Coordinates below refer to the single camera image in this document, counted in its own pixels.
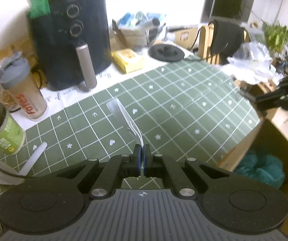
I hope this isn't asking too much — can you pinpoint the white fabric strap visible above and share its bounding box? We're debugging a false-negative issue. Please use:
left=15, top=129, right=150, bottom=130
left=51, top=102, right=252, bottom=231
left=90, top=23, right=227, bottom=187
left=106, top=97, right=146, bottom=179

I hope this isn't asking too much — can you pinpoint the brown cardboard box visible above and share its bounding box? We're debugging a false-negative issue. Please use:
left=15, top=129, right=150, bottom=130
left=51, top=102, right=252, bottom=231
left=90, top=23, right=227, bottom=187
left=217, top=108, right=288, bottom=235

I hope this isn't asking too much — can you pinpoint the green houseplant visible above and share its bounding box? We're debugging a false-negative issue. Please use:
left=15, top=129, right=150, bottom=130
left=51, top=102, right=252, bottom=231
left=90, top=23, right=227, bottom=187
left=262, top=21, right=288, bottom=57

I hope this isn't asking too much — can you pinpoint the green grid tablecloth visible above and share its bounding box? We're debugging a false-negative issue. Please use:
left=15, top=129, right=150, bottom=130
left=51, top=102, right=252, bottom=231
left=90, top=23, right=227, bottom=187
left=0, top=60, right=259, bottom=176

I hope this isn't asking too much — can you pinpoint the teal bath loofah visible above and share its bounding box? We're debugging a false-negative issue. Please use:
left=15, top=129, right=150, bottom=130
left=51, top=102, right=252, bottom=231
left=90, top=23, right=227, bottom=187
left=233, top=149, right=285, bottom=189

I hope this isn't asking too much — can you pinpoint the black bag on chair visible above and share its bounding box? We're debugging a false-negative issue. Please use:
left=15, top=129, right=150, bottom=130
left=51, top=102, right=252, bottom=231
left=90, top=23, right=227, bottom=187
left=210, top=20, right=245, bottom=65

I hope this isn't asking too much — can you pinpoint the wooden chair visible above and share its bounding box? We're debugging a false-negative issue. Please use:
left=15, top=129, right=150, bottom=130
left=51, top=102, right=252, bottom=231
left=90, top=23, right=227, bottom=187
left=198, top=22, right=250, bottom=65

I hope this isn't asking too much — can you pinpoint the yellow wet wipes pack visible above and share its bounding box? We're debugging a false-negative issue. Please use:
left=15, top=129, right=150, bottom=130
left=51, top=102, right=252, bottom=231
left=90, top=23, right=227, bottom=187
left=111, top=48, right=145, bottom=74

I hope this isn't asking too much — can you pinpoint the black monitor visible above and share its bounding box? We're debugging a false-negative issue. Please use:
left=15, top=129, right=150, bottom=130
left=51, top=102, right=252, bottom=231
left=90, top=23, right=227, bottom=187
left=201, top=0, right=254, bottom=23

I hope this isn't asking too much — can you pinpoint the black kettle base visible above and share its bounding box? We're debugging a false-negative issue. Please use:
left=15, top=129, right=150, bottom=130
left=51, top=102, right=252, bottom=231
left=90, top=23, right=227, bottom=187
left=148, top=44, right=185, bottom=63

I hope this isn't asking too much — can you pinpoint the white gimbal tripod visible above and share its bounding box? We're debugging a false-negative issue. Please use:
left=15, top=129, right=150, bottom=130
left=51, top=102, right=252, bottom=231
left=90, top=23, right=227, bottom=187
left=0, top=140, right=48, bottom=186

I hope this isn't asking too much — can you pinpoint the green label jar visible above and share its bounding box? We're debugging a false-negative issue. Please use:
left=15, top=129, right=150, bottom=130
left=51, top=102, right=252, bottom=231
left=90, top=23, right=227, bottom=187
left=0, top=103, right=25, bottom=155

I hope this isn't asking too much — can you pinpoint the black air fryer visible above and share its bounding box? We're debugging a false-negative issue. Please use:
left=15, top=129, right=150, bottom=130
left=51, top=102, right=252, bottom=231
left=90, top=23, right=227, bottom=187
left=26, top=0, right=111, bottom=91

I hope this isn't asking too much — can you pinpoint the glass bowl with clutter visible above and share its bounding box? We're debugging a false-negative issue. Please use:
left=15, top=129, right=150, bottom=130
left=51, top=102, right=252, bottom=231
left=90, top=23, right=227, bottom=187
left=110, top=11, right=166, bottom=49

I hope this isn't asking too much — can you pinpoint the grey lid shaker bottle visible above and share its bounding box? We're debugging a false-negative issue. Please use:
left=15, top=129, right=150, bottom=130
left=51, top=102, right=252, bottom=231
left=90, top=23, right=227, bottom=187
left=0, top=51, right=47, bottom=120

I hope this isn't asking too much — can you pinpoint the green plastic tag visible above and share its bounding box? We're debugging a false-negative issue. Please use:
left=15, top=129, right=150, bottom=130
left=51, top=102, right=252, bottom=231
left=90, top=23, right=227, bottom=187
left=29, top=0, right=51, bottom=19

